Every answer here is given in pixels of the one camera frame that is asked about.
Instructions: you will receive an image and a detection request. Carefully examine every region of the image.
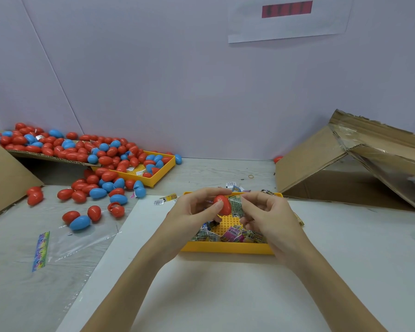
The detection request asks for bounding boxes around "person's right hand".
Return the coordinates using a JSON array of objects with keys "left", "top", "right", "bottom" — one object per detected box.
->
[{"left": 239, "top": 190, "right": 312, "bottom": 267}]

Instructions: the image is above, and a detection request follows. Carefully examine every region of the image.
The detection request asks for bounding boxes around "person's left hand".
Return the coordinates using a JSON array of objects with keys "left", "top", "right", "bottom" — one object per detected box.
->
[{"left": 151, "top": 188, "right": 231, "bottom": 266}]

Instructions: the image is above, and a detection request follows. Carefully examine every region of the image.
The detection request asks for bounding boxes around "single red plastic egg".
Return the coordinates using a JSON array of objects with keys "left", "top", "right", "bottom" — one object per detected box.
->
[{"left": 214, "top": 195, "right": 233, "bottom": 216}]

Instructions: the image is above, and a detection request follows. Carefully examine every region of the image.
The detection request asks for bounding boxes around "pile of plastic eggs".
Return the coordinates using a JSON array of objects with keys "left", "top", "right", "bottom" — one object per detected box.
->
[{"left": 0, "top": 122, "right": 184, "bottom": 231}]

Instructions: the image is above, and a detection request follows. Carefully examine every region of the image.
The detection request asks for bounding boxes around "person's right forearm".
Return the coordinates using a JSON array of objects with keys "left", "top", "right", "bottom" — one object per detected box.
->
[{"left": 285, "top": 247, "right": 388, "bottom": 332}]

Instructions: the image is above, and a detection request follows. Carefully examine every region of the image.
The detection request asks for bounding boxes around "yellow plastic tray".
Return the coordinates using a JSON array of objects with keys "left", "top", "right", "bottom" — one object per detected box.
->
[{"left": 180, "top": 191, "right": 285, "bottom": 256}]

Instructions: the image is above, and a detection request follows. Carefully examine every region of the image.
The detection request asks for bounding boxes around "yellow tray under eggs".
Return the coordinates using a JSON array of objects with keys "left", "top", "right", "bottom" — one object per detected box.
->
[{"left": 93, "top": 150, "right": 177, "bottom": 188}]

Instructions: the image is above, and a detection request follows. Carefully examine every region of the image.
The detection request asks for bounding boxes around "torn flattened cardboard box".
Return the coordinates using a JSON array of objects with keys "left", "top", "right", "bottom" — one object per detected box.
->
[{"left": 274, "top": 109, "right": 415, "bottom": 213}]

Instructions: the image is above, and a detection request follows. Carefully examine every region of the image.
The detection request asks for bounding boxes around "clear bag with coloured label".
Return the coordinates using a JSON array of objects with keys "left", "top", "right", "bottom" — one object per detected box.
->
[{"left": 31, "top": 219, "right": 120, "bottom": 273}]

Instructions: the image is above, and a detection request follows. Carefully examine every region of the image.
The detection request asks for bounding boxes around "brown cardboard sheet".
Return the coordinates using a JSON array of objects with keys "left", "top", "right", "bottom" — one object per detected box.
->
[{"left": 7, "top": 148, "right": 94, "bottom": 166}]

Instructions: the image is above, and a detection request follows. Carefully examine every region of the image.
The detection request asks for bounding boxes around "tall brown cardboard box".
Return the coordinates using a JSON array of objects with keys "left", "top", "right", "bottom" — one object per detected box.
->
[{"left": 0, "top": 135, "right": 44, "bottom": 222}]

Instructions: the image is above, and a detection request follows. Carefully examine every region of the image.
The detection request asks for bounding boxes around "white paper sign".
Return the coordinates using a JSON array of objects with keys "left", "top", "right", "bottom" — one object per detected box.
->
[{"left": 227, "top": 0, "right": 356, "bottom": 44}]

